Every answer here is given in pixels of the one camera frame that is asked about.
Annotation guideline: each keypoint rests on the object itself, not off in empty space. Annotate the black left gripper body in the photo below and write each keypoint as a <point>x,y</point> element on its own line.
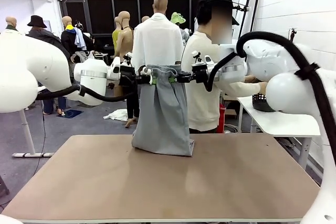
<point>128,75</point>

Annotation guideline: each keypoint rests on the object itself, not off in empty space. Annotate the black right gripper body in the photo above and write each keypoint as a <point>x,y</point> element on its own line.
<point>200,74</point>

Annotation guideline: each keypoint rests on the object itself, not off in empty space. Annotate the grey training pants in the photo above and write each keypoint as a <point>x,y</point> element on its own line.
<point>162,119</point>

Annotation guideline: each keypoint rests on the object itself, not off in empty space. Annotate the black perforated plastic basket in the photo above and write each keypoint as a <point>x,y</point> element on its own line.
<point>260,104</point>

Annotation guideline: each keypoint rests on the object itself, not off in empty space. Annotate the person's right forearm cream sleeve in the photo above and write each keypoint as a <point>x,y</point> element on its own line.
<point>236,90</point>

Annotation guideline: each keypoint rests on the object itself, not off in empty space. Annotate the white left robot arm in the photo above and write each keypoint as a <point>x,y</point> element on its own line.
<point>21,72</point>

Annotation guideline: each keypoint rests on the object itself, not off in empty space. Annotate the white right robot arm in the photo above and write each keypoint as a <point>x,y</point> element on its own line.
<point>288,93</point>

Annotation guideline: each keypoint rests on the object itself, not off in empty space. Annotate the person's left hand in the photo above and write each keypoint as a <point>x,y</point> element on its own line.
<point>251,78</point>

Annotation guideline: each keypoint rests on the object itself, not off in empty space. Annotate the person's right hand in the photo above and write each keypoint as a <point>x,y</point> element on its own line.
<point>262,87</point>

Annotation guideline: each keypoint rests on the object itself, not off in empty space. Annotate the person body cream cardigan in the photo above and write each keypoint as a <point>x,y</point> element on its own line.
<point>202,98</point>

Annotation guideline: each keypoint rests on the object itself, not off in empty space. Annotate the mannequin with white shirt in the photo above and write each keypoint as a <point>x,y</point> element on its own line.
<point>157,43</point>

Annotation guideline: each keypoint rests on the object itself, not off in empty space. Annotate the bare tan mannequin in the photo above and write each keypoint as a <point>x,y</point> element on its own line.
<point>127,37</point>

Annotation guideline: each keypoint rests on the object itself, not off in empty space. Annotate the mannequin with yellow-green top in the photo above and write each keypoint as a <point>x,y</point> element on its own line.
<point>116,36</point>

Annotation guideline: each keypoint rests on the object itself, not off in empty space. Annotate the red bag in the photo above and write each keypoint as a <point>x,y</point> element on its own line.
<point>221,119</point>

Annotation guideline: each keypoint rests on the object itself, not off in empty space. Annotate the bare mannequin head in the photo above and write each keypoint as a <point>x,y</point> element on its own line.
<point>145,19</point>

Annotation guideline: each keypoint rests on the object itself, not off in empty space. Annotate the lime green hat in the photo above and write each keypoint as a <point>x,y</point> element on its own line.
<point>178,18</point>

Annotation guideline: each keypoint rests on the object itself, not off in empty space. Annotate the dark blue floor plate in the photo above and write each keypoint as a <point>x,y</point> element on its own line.
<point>73,113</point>

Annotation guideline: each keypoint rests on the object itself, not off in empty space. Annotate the black shutter door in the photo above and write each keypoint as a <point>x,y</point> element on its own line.
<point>102,14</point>

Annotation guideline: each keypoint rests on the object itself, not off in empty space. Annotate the mannequin with yellow collar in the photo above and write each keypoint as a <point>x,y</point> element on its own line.
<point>68,36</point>

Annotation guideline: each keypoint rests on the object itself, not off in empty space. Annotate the black framed white panel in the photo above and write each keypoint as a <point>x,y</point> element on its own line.
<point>252,6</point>

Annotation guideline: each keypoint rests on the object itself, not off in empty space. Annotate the black tripod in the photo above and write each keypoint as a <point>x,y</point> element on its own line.
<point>293,33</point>

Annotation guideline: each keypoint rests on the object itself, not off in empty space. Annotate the figure with black bucket hat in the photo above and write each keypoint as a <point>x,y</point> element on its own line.
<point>36,21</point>

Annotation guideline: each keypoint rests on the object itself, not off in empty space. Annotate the white table with T-foot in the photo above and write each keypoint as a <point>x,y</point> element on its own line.
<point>25,129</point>

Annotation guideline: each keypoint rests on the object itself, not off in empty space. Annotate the mannequin with cream jacket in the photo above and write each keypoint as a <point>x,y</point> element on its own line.
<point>11,21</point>

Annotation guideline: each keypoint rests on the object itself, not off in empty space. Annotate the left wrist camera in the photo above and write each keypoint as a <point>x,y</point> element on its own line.
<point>128,58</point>

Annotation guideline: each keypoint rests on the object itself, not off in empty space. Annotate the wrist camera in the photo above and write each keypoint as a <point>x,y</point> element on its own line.
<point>197,56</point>
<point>128,58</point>

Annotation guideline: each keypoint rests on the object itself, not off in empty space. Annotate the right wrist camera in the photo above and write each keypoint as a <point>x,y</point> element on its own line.
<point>197,56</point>

